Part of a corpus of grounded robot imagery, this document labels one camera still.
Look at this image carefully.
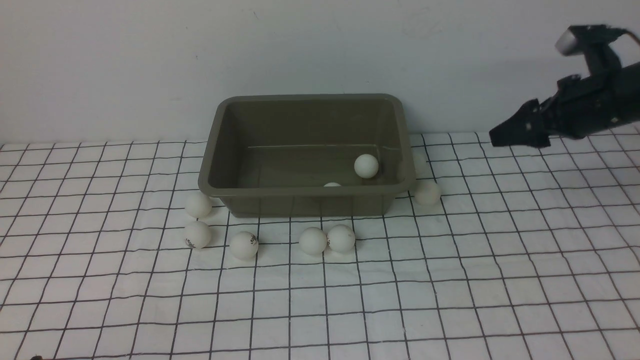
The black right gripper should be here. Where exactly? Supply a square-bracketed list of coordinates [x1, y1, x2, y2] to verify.
[489, 63, 640, 149]

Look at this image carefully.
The plain white ball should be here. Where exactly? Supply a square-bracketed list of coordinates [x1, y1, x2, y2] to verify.
[412, 179, 442, 207]
[353, 153, 380, 179]
[327, 224, 356, 254]
[184, 192, 213, 219]
[298, 227, 328, 256]

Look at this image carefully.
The white black-grid tablecloth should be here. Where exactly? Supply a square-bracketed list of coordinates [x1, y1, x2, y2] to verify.
[0, 126, 640, 360]

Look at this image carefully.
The olive green plastic bin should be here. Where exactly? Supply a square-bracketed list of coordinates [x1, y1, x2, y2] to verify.
[198, 93, 416, 218]

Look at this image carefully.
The white ball with black logo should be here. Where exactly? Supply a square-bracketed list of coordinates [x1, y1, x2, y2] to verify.
[229, 231, 259, 261]

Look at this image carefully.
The white ball with logo left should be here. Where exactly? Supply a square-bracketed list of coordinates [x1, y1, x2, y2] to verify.
[183, 220, 212, 249]

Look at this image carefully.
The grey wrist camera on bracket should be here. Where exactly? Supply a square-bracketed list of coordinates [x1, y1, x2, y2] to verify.
[555, 24, 626, 76]

